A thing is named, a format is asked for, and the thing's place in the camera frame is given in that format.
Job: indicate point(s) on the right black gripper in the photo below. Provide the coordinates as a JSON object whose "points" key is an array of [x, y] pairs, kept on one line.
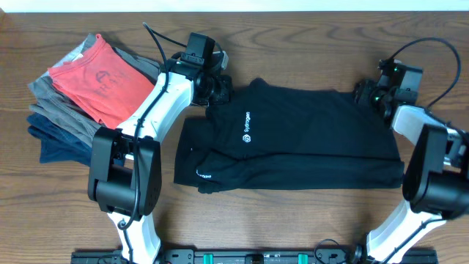
{"points": [[362, 93]]}

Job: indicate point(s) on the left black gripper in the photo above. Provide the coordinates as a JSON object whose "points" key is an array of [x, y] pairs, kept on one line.
{"points": [[226, 94]]}

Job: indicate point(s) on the black t-shirt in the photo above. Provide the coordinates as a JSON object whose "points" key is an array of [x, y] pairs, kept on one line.
{"points": [[278, 138]]}

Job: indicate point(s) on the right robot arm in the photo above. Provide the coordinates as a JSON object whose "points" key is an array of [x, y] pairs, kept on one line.
{"points": [[435, 184]]}

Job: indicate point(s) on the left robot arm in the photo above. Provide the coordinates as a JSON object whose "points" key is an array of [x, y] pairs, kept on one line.
{"points": [[125, 173]]}

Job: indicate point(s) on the folded red t-shirt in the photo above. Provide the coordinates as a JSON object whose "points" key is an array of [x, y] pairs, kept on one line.
{"points": [[103, 84]]}

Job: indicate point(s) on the folded navy blue garment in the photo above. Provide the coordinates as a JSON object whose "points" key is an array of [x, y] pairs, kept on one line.
{"points": [[57, 144]]}

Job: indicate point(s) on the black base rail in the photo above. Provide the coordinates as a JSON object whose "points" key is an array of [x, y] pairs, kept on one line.
{"points": [[189, 256]]}

